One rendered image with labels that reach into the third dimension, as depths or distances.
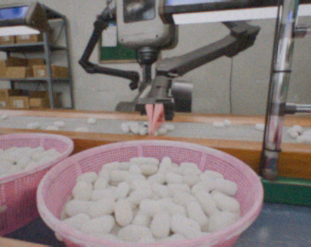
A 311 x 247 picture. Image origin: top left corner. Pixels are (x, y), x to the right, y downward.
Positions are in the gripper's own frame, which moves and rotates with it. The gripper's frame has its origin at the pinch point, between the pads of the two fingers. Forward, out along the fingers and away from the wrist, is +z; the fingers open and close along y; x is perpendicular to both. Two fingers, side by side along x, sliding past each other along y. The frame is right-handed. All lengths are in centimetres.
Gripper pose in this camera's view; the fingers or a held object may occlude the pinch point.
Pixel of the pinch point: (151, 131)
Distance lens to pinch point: 49.9
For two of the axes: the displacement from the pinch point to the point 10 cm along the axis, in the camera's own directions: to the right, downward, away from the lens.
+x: 1.2, 6.3, 7.6
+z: -1.5, 7.7, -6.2
